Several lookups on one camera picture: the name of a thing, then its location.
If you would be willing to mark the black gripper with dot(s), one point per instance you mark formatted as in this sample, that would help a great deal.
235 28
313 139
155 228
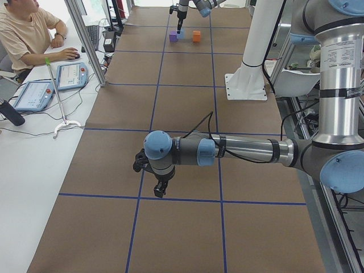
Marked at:
181 13
164 179

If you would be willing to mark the light blue foam block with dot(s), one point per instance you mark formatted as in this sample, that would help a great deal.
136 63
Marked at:
181 34

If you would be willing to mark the person's left hand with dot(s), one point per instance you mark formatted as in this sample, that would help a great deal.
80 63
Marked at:
64 53

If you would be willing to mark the seated person beige shirt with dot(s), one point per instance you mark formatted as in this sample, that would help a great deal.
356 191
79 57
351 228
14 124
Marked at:
26 34

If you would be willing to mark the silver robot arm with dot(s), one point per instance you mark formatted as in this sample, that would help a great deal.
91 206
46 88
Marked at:
334 156
204 8

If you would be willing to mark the purple foam block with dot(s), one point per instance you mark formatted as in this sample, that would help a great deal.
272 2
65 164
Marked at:
173 37

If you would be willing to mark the black power adapter box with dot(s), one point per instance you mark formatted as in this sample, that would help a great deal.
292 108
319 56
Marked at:
109 41

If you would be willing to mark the black monitor stand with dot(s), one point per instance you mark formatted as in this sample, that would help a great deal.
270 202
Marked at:
114 17

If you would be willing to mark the black keyboard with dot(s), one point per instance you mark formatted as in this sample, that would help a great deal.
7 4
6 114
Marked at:
93 32

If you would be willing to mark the grey aluminium frame post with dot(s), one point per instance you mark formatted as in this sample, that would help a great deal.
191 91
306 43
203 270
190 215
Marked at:
78 22

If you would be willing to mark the far blue teach pendant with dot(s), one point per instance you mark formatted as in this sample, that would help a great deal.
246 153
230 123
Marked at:
71 76

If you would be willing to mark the person's right hand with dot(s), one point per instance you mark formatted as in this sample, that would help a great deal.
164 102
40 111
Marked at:
57 42

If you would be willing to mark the black cylindrical bottle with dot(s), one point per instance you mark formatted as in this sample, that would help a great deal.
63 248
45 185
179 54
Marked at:
11 114

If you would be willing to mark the blue teach pendant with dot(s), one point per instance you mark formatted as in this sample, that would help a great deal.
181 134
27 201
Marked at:
71 76
34 96

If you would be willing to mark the near blue teach pendant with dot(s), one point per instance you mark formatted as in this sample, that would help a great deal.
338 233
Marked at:
34 96

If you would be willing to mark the orange foam block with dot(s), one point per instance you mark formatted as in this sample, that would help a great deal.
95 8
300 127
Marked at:
196 36

